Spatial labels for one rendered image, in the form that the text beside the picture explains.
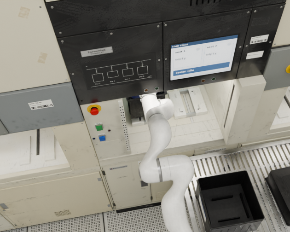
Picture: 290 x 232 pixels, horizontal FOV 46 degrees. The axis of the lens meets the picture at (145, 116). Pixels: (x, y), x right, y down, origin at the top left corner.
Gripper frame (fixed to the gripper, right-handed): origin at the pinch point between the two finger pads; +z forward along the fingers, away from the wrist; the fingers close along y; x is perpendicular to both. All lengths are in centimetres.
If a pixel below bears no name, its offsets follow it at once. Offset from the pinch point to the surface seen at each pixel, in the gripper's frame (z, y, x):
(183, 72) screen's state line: -30.1, 14.7, 29.9
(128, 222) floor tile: -38, -26, -121
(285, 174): -59, 69, -35
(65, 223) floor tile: -30, -75, -121
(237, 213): -72, 38, -45
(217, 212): -70, 27, -45
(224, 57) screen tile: -30, 33, 35
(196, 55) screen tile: -30, 20, 39
